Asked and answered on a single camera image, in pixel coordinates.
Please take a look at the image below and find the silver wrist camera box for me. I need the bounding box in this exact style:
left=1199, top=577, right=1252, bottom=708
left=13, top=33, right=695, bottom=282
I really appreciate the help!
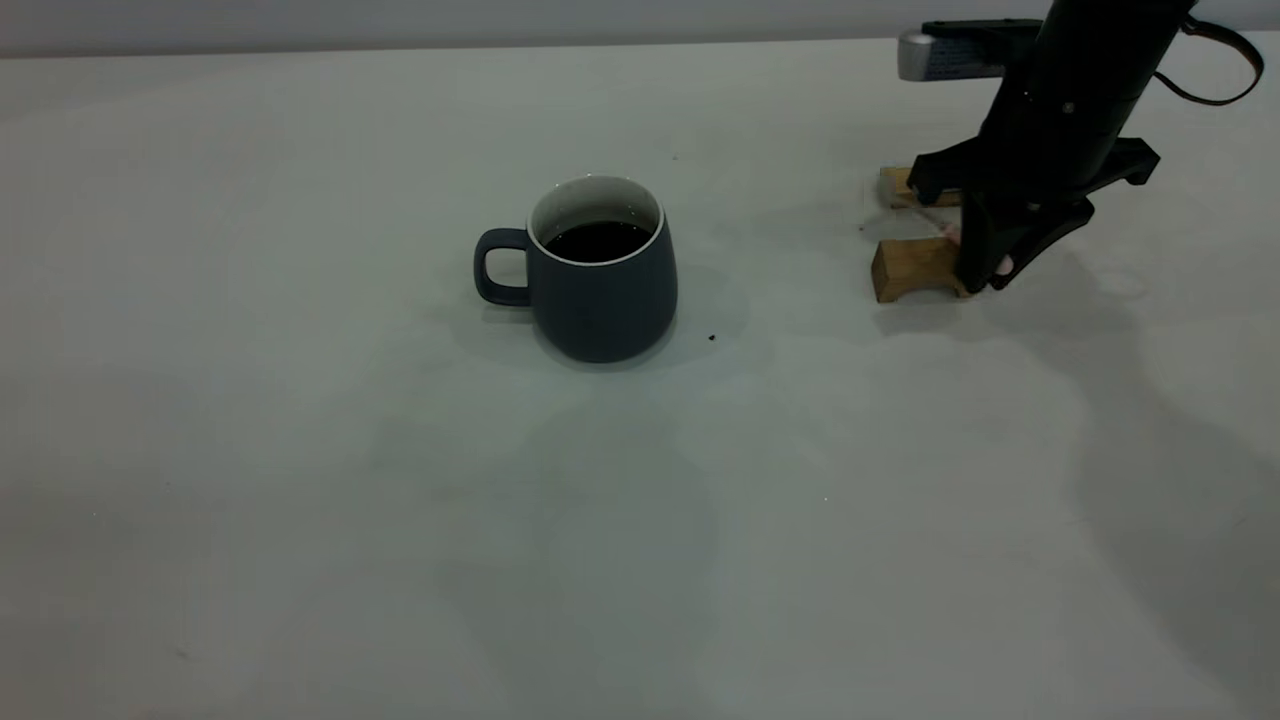
left=897, top=18, right=1046, bottom=83

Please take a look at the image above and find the rectangular wooden block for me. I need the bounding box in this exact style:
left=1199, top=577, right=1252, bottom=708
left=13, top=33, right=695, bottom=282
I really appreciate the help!
left=879, top=165, right=963, bottom=210

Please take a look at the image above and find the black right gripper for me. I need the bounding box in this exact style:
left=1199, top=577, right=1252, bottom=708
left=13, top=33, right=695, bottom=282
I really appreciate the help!
left=905, top=40, right=1163, bottom=294

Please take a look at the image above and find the black looped cable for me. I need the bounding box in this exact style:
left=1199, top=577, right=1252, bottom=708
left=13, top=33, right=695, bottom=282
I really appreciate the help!
left=1155, top=15, right=1266, bottom=107

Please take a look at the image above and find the metal spoon with pink handle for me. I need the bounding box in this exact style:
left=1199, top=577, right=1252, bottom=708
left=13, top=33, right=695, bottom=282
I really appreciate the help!
left=915, top=205, right=1013, bottom=276

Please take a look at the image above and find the dark grey ceramic cup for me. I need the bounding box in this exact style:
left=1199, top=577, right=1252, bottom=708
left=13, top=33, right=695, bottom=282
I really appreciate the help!
left=473, top=175, right=679, bottom=364

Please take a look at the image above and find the arched wooden block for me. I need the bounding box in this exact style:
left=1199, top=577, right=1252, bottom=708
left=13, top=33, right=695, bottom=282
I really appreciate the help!
left=871, top=236, right=976, bottom=304

